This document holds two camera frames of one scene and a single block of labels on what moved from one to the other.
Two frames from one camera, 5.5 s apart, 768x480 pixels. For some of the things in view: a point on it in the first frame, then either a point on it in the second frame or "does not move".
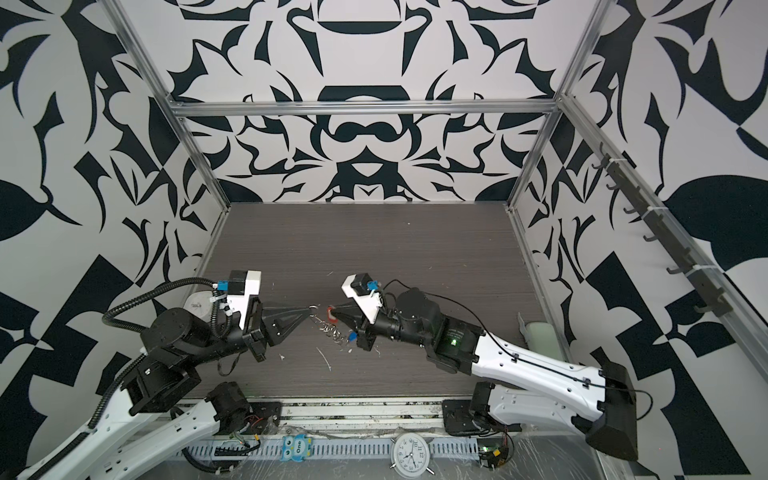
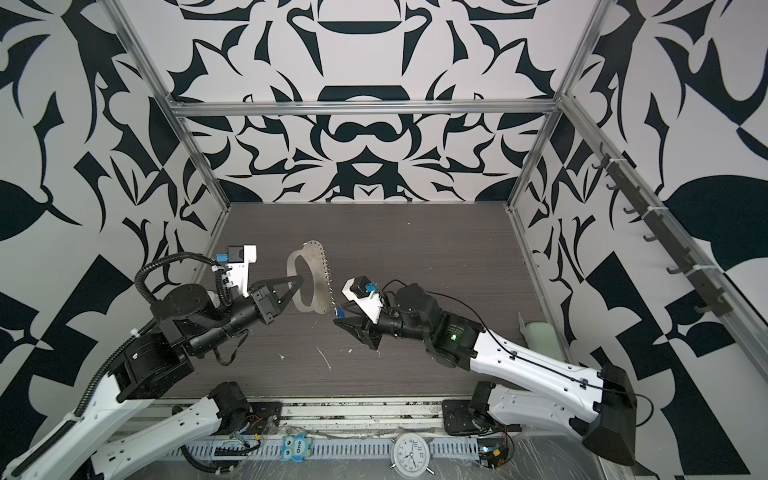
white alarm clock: x=411 y=455 does not move
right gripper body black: x=372 y=332 does not move
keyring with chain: x=331 y=330 -> x=314 y=256
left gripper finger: x=279 y=322 -> x=298 y=279
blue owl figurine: x=296 y=448 does not move
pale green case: x=542 y=339 does not move
